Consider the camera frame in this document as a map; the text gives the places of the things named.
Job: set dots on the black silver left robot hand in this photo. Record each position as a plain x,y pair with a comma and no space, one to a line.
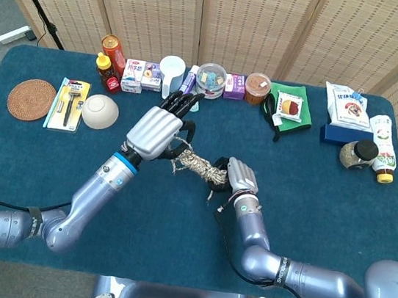
153,131

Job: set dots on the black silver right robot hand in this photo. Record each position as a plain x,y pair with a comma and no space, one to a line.
243,177

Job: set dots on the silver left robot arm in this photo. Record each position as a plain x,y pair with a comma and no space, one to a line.
96,194

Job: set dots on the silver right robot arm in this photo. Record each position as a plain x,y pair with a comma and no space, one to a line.
314,280

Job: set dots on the small green white pack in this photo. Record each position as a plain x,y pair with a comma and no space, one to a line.
195,107

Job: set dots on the white and purple small box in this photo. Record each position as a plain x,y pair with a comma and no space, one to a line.
151,75

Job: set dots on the cream upturned bowl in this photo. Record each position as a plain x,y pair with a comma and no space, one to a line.
100,113

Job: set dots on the white carton blue print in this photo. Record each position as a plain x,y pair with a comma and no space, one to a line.
133,76

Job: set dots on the purple toothpaste tube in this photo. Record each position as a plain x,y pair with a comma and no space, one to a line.
190,79

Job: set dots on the honey bear bottle yellow cap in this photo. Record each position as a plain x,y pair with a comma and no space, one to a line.
107,73

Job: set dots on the clear jar of binder clips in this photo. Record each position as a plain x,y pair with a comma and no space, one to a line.
211,80

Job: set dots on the green pouch black trim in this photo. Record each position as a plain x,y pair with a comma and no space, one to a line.
300,123

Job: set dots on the razor in yellow blister pack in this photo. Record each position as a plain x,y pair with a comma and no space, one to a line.
73,109

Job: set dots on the white snack packet red yellow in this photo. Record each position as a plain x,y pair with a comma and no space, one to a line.
288,106

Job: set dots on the tall red sauce bottle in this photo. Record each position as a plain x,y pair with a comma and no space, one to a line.
114,52

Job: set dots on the clear jar of rubber bands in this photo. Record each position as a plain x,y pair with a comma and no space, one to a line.
257,88

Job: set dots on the purple tissue box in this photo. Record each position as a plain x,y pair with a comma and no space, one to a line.
235,87

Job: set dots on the blue carpet table cover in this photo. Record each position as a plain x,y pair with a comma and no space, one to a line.
171,241

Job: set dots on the navy blue box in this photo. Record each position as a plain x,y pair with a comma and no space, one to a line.
334,134

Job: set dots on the light blue packaged toothbrush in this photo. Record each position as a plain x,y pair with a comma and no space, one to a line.
55,103

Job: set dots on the glass jar black lid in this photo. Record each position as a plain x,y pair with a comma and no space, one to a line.
357,156

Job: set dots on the round woven rattan coaster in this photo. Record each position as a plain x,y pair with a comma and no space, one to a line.
31,99

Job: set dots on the white printed food bag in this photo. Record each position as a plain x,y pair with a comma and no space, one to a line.
349,107

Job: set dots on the bamboo folding screen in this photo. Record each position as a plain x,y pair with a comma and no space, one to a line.
239,21

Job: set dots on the blue binder clip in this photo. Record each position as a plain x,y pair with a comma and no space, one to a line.
358,94

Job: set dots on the white squeeze bottle yellow cap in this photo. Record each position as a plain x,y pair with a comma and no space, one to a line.
383,145

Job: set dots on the white power strip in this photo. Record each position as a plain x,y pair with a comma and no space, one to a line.
15,34

